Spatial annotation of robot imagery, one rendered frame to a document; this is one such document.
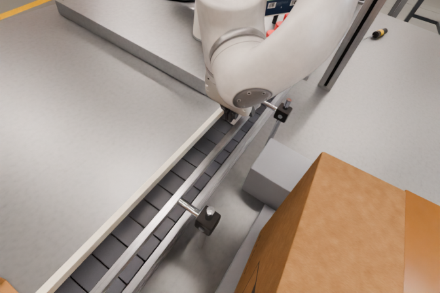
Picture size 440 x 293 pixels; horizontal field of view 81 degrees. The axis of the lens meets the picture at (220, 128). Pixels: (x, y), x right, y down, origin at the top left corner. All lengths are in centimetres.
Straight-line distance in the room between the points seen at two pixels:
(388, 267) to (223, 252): 32
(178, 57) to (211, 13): 52
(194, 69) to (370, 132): 55
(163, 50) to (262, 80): 60
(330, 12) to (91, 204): 51
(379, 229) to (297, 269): 10
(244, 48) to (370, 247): 23
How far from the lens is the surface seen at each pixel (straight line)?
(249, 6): 30
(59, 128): 72
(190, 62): 80
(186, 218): 50
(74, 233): 57
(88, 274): 49
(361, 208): 30
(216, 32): 32
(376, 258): 29
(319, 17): 27
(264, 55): 27
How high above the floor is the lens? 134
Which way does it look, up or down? 49 degrees down
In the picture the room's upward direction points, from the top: 13 degrees clockwise
